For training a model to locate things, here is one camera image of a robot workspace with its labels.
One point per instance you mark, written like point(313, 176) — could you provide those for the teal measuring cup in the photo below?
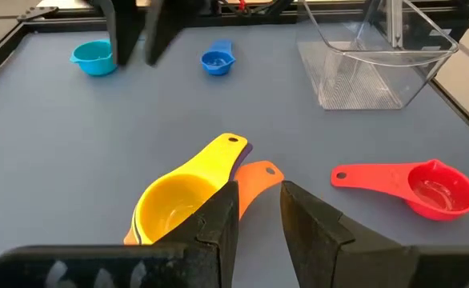
point(94, 64)

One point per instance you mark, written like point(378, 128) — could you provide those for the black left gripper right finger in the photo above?
point(314, 236)

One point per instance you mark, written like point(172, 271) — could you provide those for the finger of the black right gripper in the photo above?
point(124, 32)
point(162, 32)

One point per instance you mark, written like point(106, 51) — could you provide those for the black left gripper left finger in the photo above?
point(214, 224)

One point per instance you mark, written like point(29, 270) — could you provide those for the red measuring cup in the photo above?
point(378, 178)

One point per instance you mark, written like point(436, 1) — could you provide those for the yellow measuring cup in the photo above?
point(170, 200)

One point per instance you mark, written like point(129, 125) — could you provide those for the purple measuring cup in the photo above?
point(242, 158)

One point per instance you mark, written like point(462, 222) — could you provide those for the orange measuring cup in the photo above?
point(254, 184)

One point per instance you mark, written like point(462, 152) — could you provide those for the clear plastic basket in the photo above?
point(358, 88)

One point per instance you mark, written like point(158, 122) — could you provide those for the blue measuring cup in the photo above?
point(217, 62)

